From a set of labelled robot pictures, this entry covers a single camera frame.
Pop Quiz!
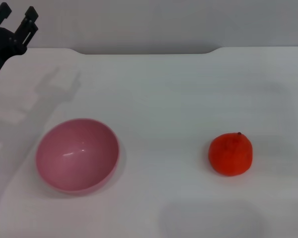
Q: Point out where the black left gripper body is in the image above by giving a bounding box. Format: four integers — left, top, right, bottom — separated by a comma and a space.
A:
0, 12, 28, 84

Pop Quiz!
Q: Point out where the pink plastic bowl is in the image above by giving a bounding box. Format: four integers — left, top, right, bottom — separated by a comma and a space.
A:
35, 118, 121, 194

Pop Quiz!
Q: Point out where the orange fruit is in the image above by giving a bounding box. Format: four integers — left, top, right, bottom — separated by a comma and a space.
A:
208, 132, 253, 177

